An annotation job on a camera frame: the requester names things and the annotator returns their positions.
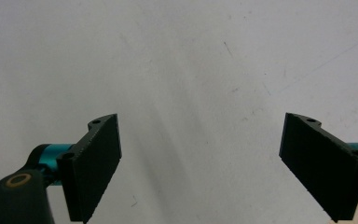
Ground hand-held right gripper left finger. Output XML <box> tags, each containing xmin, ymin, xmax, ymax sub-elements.
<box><xmin>41</xmin><ymin>113</ymin><xmax>123</xmax><ymax>224</ymax></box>

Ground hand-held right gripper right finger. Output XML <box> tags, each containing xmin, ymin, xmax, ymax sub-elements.
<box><xmin>279</xmin><ymin>112</ymin><xmax>358</xmax><ymax>223</ymax></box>

